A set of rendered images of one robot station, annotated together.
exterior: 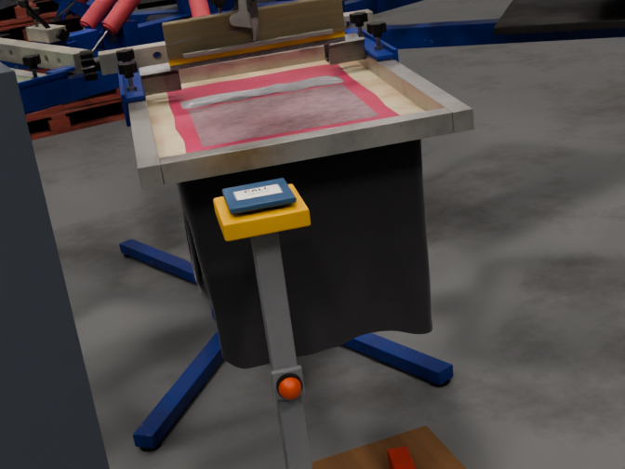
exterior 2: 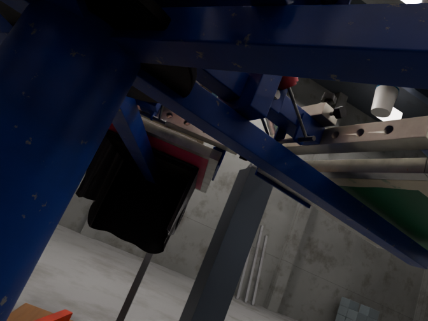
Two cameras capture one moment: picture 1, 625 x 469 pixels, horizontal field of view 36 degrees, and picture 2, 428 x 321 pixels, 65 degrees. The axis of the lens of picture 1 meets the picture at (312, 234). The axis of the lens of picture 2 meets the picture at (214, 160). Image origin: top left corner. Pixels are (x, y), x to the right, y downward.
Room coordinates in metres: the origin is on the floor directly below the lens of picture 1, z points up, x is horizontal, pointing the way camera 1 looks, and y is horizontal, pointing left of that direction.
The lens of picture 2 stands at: (3.50, 0.60, 0.63)
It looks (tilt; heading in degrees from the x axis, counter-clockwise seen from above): 15 degrees up; 190
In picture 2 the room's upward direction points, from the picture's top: 23 degrees clockwise
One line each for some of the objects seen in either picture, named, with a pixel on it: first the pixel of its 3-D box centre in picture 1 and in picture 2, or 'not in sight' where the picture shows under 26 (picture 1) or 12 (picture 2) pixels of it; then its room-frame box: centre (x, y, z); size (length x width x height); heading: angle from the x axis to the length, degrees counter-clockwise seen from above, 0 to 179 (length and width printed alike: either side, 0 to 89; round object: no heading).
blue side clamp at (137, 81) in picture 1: (132, 93); (214, 164); (2.16, 0.36, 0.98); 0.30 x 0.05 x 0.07; 9
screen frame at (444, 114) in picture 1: (272, 98); (156, 154); (1.97, 0.05, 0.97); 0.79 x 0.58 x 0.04; 9
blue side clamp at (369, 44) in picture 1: (370, 54); not in sight; (2.25, -0.19, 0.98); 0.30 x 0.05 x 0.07; 9
